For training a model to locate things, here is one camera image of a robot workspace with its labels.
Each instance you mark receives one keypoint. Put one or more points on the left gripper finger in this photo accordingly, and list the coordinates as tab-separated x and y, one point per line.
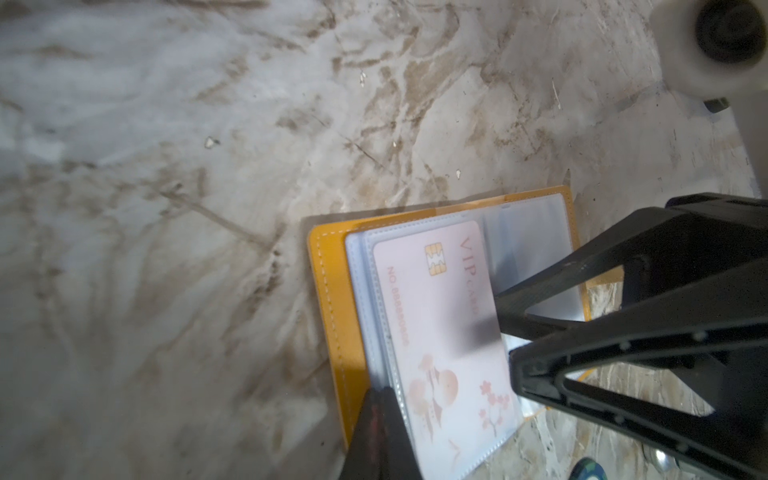
380	448

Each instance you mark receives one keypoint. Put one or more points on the yellow leather card holder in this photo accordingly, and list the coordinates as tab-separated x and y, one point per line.
523	233

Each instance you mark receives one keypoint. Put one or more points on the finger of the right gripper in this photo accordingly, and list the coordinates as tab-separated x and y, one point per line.
689	382
699	260

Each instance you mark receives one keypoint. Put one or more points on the pink VIP card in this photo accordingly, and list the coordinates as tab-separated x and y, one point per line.
450	360

